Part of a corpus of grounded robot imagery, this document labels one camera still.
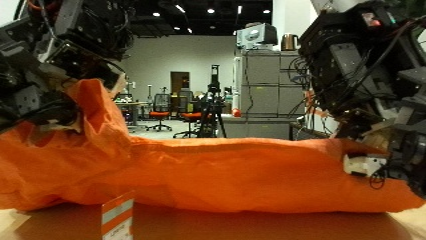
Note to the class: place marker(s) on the ceiling light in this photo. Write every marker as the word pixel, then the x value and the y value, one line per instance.
pixel 267 12
pixel 156 14
pixel 180 9
pixel 211 11

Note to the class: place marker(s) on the long wooden desk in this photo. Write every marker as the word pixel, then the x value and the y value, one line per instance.
pixel 134 104

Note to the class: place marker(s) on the low grey cabinet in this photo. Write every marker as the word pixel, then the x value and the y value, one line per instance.
pixel 254 128

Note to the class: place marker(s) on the orange shirt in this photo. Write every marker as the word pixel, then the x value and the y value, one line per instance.
pixel 222 173

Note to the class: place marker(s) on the brown door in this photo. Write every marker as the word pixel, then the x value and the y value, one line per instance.
pixel 180 80

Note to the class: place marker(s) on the small red object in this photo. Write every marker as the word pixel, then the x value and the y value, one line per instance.
pixel 236 113

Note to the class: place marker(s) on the copper electric kettle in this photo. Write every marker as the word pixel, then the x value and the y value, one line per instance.
pixel 290 42

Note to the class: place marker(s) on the black camera tripod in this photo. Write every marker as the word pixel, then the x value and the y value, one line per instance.
pixel 214 110

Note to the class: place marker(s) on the white boxy appliance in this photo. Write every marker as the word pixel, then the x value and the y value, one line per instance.
pixel 258 36

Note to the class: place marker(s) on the tall grey filing cabinet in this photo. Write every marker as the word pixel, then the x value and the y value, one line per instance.
pixel 267 86

